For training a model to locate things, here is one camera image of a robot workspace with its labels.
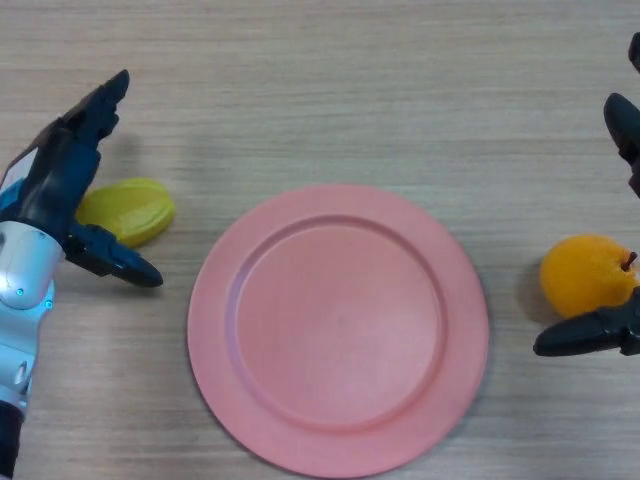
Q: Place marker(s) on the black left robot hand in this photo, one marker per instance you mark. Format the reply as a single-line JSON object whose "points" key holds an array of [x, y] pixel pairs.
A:
{"points": [[55, 180]]}

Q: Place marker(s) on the pink round plate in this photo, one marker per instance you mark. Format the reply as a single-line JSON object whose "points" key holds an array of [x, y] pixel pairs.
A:
{"points": [[340, 330]]}

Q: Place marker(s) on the yellow starfruit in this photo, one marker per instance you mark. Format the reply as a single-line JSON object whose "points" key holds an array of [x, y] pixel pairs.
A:
{"points": [[140, 210]]}

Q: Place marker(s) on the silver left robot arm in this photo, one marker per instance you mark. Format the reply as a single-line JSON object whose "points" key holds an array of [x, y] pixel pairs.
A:
{"points": [[25, 270]]}

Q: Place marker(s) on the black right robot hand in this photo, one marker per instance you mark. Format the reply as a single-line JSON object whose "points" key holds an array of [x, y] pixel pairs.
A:
{"points": [[590, 335]]}

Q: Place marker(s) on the orange pear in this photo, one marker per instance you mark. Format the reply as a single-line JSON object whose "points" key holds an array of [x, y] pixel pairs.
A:
{"points": [[585, 275]]}

